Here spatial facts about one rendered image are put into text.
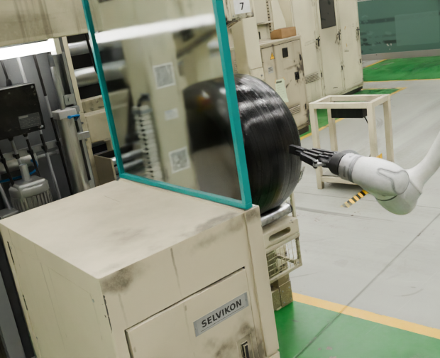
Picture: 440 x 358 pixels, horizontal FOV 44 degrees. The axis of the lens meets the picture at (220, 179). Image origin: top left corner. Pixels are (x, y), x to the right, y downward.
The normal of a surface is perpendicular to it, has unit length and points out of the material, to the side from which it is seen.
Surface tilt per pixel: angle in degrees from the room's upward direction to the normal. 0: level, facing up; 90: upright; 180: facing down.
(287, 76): 90
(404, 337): 0
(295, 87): 90
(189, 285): 90
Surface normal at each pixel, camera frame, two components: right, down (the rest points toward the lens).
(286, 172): 0.65, 0.35
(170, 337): 0.64, 0.13
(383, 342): -0.15, -0.95
